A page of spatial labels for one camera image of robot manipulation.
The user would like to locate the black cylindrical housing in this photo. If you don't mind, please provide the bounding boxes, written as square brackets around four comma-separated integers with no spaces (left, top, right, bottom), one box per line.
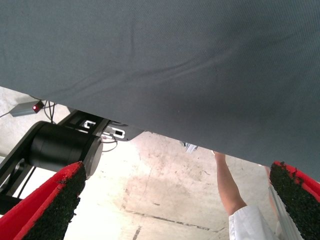
[24,121,104,180]

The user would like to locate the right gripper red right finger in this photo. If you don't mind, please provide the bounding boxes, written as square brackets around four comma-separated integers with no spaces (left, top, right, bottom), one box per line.
[269,161,320,240]

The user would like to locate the black floor cable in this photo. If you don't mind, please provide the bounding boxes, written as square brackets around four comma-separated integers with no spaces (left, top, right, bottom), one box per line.
[44,100,57,125]

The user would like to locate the bare person forearm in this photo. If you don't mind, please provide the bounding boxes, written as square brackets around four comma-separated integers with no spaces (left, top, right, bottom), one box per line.
[214,150,248,216]

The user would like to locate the white sleeve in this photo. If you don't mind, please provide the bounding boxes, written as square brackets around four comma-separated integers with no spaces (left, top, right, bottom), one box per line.
[228,204,278,240]

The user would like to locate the dark grey table cloth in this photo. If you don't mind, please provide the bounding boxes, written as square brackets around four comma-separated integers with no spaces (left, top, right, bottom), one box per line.
[0,0,320,182]

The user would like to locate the grey metal bar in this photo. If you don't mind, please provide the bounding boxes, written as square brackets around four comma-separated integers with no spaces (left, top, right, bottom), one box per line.
[267,184,305,240]

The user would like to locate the grey power strip red light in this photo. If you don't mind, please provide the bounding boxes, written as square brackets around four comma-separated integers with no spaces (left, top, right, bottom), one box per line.
[9,99,45,118]

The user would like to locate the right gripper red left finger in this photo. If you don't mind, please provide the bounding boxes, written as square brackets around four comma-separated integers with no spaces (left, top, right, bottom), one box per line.
[0,161,88,240]

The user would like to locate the black metal frame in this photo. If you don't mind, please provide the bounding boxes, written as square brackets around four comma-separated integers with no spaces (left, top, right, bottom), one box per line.
[0,108,146,216]

